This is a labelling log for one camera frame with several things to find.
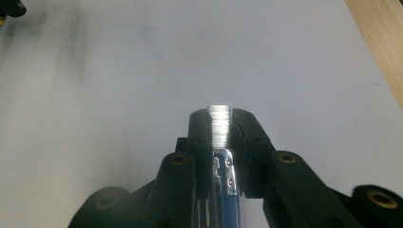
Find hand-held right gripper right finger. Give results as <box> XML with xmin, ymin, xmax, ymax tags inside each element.
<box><xmin>230</xmin><ymin>107</ymin><xmax>277</xmax><ymax>200</ymax></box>

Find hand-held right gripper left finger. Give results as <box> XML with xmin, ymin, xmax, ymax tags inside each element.
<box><xmin>175</xmin><ymin>108</ymin><xmax>214</xmax><ymax>194</ymax></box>

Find light wooden board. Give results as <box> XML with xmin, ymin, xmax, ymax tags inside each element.
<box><xmin>344</xmin><ymin>0</ymin><xmax>403</xmax><ymax>114</ymax></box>

